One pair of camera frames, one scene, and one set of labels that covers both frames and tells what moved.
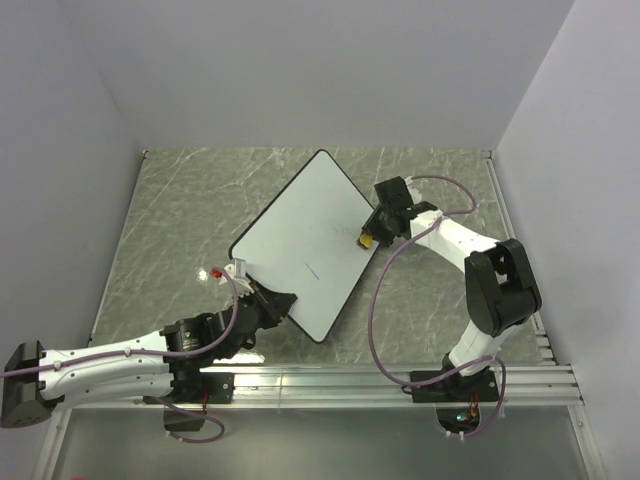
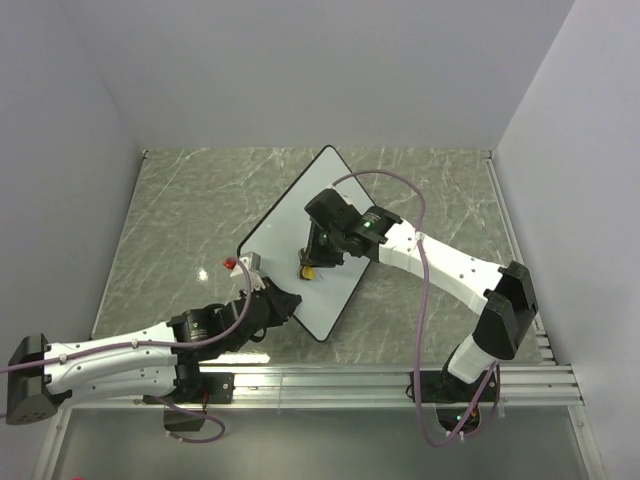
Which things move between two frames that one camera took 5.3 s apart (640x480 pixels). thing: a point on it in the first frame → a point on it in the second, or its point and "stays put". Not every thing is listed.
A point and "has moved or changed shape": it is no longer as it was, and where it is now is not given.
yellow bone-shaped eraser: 366,240 has moved or changed shape
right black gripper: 369,227 → 314,255
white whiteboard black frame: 305,243 stays put
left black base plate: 199,388 stays put
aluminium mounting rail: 536,386 stays put
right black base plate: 480,386 stays put
